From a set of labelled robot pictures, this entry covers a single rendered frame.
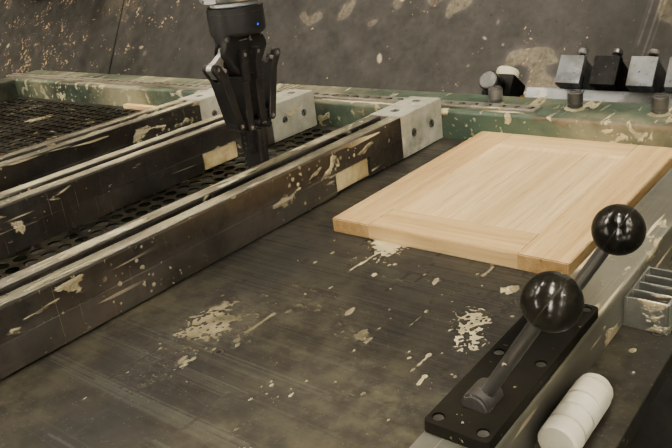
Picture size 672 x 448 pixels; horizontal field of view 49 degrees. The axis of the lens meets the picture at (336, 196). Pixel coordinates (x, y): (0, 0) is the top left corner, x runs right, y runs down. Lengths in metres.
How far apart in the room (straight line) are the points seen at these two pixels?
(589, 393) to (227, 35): 0.62
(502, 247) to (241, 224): 0.32
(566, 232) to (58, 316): 0.55
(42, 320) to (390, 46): 1.99
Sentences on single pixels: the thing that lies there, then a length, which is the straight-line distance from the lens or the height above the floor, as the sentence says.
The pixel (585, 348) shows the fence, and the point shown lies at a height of 1.36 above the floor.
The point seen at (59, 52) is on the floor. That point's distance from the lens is 4.09.
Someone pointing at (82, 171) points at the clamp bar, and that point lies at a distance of 1.15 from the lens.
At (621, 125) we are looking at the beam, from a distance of 1.18.
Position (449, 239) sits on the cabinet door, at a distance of 0.86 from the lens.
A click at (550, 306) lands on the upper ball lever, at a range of 0.46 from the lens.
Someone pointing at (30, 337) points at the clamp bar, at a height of 1.54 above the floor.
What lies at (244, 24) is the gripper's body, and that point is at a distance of 0.98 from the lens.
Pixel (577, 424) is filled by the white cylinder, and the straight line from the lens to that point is 0.57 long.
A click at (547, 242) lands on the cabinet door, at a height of 1.19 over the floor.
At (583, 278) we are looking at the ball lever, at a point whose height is 1.41.
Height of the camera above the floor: 1.98
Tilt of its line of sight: 52 degrees down
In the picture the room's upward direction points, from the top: 66 degrees counter-clockwise
